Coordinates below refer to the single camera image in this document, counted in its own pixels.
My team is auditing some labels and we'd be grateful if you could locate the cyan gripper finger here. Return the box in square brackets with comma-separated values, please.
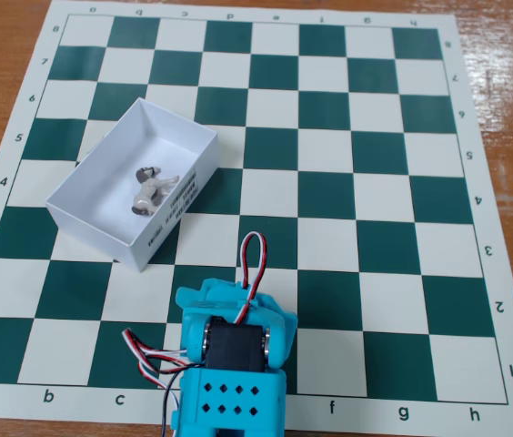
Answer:
[175, 285, 206, 316]

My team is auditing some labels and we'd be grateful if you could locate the cyan gripper body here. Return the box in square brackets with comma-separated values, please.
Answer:
[199, 276, 298, 327]

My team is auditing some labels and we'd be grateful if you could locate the small grey white toy horse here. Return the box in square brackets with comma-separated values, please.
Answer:
[130, 166, 180, 218]

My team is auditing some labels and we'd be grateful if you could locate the white cardboard box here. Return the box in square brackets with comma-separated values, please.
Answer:
[45, 97, 221, 274]

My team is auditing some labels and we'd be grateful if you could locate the green white chessboard mat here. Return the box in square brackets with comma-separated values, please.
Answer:
[0, 0, 513, 432]

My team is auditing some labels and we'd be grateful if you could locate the red white black cable loop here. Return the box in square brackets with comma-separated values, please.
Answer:
[231, 231, 269, 325]

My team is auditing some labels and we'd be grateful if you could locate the red white black cable bundle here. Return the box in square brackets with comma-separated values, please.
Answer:
[121, 328, 190, 437]

